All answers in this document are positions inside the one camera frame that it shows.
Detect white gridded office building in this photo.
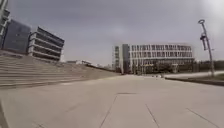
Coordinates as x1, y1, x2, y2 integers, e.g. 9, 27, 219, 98
112, 42, 196, 75

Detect dark glass building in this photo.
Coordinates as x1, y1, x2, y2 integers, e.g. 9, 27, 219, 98
0, 0, 32, 55

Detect grey paved plaza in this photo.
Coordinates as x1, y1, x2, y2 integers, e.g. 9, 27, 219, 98
0, 73, 224, 128

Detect dark raised kerb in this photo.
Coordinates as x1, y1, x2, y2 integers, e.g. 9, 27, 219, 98
164, 76, 224, 87

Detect pale road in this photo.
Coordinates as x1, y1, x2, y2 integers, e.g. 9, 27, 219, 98
163, 70, 224, 80

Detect tall lamp pole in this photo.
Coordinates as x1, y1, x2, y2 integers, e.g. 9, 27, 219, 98
197, 18, 216, 78

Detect low white building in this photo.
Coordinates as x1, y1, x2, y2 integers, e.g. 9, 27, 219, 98
65, 59, 93, 66

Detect layered building with balconies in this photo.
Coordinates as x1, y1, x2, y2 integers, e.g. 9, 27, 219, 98
27, 26, 66, 63

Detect wide grey stone steps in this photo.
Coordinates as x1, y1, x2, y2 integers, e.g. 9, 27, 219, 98
0, 53, 121, 90

